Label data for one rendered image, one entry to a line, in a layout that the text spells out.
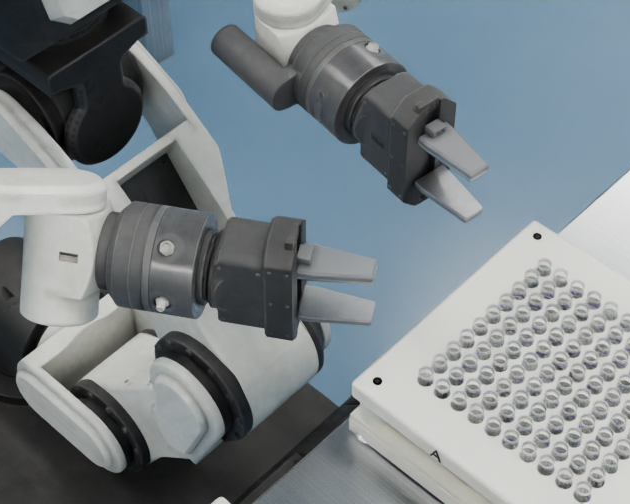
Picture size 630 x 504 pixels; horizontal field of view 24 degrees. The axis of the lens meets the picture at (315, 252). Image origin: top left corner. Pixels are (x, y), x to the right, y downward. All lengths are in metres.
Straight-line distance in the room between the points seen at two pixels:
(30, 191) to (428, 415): 0.36
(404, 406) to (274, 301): 0.13
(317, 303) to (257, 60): 0.26
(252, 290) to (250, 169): 1.45
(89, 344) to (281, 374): 0.47
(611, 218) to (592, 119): 1.32
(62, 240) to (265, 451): 0.91
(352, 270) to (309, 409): 0.95
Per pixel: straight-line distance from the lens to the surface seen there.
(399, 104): 1.24
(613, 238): 1.41
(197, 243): 1.15
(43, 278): 1.20
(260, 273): 1.14
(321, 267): 1.14
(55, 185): 1.18
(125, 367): 1.90
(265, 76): 1.32
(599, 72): 2.83
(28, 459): 2.07
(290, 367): 1.59
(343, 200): 2.55
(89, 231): 1.17
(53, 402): 1.93
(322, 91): 1.30
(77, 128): 1.52
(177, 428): 1.64
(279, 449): 2.04
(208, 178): 1.55
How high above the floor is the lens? 1.89
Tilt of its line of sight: 50 degrees down
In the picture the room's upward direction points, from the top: straight up
